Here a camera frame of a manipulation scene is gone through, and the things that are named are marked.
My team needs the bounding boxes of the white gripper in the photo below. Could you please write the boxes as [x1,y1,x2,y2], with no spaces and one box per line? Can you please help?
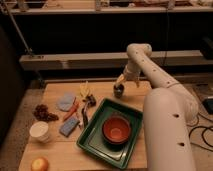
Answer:
[115,67,140,87]

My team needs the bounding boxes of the light blue plastic cup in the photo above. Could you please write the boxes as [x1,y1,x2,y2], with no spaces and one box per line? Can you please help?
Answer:
[113,88,124,99]

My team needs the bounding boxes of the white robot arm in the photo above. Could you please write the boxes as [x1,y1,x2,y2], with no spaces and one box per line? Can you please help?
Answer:
[115,43,198,171]

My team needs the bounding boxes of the yellow banana toy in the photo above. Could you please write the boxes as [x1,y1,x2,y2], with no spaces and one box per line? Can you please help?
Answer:
[80,82,90,98]

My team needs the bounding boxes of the red orange bowl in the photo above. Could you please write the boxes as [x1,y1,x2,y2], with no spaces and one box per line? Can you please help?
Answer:
[102,115,131,145]

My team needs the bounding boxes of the orange carrot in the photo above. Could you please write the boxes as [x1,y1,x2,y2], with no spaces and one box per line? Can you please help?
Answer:
[63,101,79,121]

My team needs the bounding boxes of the light blue cloth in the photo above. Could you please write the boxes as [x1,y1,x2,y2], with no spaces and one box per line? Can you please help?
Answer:
[56,93,76,112]

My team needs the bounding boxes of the wooden table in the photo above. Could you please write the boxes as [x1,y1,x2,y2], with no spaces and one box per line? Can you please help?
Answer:
[19,81,151,171]

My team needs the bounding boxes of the green plastic tray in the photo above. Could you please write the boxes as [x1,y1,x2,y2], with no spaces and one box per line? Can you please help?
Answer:
[77,98,143,169]

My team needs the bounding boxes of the metal shelf rack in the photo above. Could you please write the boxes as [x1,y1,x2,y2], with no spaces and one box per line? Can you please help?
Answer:
[0,0,213,71]

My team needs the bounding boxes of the blue sponge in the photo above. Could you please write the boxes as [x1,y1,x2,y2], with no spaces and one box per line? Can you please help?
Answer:
[59,117,79,137]

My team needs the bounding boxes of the dark grape bunch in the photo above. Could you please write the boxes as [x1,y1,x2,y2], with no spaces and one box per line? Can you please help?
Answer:
[33,104,59,122]

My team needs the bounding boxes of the white paper cup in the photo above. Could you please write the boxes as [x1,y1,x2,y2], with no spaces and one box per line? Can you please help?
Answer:
[29,121,50,143]

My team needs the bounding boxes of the red yellow apple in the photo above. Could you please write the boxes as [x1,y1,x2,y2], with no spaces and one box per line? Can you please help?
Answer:
[31,157,49,171]

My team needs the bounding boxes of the dark handled utensil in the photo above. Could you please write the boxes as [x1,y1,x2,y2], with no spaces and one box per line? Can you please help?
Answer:
[81,95,96,126]

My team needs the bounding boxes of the black floor cable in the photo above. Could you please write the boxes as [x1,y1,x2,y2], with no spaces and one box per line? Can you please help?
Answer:
[186,103,213,153]

